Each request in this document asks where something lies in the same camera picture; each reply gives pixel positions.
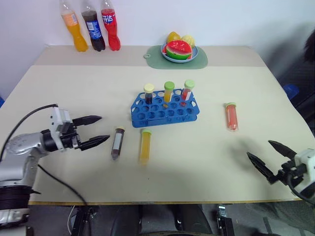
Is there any yellow toy fruit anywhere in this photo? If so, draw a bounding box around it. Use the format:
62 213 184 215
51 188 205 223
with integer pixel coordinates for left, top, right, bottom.
181 35 197 48

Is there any red soda bottle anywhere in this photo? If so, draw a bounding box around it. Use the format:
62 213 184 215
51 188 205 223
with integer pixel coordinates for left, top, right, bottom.
100 0 122 52

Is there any dark tube pale yellow cap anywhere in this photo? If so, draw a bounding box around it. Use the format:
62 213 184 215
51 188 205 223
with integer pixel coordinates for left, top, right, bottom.
143 84 155 105

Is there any thin white wire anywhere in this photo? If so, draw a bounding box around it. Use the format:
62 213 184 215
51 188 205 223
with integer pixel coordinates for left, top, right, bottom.
67 206 75 228

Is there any green silicone mat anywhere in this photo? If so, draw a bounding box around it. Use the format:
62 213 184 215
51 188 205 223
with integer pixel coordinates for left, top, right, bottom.
144 45 209 70

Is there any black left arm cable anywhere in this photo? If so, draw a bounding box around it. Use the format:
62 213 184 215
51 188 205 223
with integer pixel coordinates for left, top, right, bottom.
0 104 88 206

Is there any black metal frame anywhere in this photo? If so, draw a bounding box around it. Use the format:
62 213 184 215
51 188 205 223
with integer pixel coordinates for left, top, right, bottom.
216 204 235 236
70 206 93 236

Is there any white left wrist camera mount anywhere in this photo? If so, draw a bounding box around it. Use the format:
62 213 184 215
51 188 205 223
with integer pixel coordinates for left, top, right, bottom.
48 106 74 138

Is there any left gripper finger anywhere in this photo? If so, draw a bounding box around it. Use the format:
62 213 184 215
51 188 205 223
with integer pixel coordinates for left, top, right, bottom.
72 115 103 126
78 134 111 151

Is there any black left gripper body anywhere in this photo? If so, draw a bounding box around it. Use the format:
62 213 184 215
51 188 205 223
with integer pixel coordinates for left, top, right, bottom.
58 121 82 149

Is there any orange soda bottle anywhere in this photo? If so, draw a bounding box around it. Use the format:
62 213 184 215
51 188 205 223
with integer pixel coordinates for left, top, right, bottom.
59 0 89 53

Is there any blue plastic object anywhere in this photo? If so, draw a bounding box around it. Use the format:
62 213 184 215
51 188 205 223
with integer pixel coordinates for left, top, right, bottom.
283 84 300 100

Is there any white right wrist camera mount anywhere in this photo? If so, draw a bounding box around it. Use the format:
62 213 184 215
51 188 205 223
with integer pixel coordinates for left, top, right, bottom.
293 148 315 194

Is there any orange tube green cap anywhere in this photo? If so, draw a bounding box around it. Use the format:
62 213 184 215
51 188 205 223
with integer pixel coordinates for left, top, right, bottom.
138 128 152 166
163 81 175 109

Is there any red tube green cap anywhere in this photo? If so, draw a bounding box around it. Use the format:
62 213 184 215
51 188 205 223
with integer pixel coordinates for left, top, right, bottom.
181 79 196 108
223 102 239 132

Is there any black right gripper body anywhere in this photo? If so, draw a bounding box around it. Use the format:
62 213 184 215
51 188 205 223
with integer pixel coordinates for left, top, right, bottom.
267 160 307 187

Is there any blue plate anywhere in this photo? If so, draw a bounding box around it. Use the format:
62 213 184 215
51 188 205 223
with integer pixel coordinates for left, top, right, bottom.
160 43 199 64

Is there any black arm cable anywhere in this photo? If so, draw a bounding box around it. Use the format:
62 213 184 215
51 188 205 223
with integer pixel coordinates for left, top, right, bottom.
0 104 88 206
287 181 315 205

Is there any dark tube brown cap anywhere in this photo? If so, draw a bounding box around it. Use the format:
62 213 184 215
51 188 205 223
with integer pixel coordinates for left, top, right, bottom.
110 126 126 161

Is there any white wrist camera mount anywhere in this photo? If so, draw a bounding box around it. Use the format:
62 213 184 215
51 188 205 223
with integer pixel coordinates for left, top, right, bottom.
48 106 74 138
293 148 315 194

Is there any toy watermelon slice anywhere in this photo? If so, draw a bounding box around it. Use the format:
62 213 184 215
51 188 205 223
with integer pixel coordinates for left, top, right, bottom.
165 40 193 60

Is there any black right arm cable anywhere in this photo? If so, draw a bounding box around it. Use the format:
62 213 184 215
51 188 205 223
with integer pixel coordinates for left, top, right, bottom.
287 181 315 205

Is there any blue test tube rack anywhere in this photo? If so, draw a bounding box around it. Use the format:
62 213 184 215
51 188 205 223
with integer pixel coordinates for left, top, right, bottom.
130 89 200 128

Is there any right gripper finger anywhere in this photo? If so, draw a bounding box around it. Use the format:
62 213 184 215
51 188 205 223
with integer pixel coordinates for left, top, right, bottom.
267 140 297 160
246 151 274 183

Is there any cola bottle blue label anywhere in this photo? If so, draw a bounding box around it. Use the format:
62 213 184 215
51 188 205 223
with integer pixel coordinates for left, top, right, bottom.
80 0 106 52

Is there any orange toy fruit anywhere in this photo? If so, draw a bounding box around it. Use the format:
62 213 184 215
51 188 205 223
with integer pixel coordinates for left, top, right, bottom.
167 31 182 44

